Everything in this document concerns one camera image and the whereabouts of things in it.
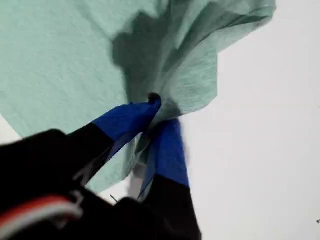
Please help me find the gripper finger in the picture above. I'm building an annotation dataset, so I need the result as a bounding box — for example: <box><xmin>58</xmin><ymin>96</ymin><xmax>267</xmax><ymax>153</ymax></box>
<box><xmin>67</xmin><ymin>92</ymin><xmax>163</xmax><ymax>188</ymax></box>
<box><xmin>138</xmin><ymin>118</ymin><xmax>202</xmax><ymax>240</ymax></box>

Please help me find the pale green T-shirt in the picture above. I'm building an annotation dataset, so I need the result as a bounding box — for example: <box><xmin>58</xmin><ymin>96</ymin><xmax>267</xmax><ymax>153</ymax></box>
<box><xmin>0</xmin><ymin>0</ymin><xmax>278</xmax><ymax>193</ymax></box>

